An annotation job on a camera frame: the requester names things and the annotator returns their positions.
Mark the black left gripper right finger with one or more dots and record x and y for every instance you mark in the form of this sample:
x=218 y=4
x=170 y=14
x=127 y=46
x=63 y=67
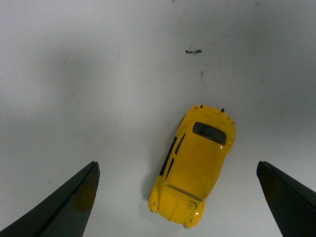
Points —
x=292 y=204

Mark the yellow beetle toy car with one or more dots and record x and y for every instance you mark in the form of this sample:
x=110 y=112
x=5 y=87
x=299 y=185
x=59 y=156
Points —
x=203 y=140

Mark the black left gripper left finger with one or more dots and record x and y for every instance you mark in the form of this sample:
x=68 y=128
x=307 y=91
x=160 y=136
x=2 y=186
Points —
x=65 y=212

